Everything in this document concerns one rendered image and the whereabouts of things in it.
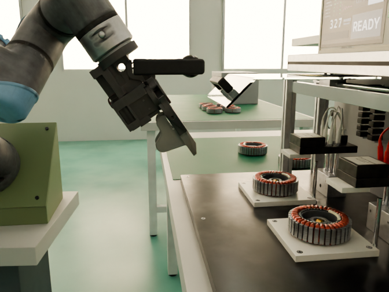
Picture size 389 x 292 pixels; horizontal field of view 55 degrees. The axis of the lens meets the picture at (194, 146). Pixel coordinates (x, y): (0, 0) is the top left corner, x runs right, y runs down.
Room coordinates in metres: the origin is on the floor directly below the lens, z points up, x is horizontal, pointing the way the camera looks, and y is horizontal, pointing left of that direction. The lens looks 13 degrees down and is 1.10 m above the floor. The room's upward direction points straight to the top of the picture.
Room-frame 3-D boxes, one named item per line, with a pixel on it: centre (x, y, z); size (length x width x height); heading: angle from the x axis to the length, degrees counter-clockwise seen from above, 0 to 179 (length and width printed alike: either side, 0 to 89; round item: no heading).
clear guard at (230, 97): (0.88, -0.21, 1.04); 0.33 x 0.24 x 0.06; 97
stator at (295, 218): (0.64, -0.23, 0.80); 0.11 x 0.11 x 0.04
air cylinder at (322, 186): (0.90, -0.34, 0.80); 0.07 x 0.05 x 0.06; 7
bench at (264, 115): (3.15, -0.11, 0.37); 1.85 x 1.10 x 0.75; 7
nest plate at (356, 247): (0.64, -0.23, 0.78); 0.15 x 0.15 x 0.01; 7
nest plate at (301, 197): (0.88, -0.20, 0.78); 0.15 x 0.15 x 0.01; 7
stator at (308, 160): (1.23, -0.34, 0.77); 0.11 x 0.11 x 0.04
